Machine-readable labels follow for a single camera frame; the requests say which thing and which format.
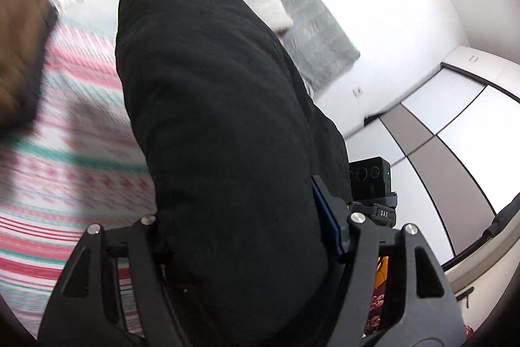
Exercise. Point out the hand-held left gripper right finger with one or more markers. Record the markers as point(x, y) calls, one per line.
point(325, 217)

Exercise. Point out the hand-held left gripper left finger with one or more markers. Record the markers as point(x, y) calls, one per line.
point(142, 245)

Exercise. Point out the black garment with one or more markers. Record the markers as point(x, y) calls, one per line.
point(223, 127)

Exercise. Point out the person's floral clothing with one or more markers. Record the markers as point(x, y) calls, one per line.
point(373, 302)

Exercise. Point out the white and taupe wardrobe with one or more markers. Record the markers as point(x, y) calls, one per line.
point(447, 119)

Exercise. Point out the pink teal striped blanket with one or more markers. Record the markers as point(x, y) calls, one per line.
point(61, 168)

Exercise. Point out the dark grey cloth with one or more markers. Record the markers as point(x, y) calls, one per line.
point(505, 215)

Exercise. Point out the grey quilted blanket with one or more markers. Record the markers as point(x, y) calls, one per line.
point(317, 38)

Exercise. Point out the white wall socket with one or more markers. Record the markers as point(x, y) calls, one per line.
point(358, 91)

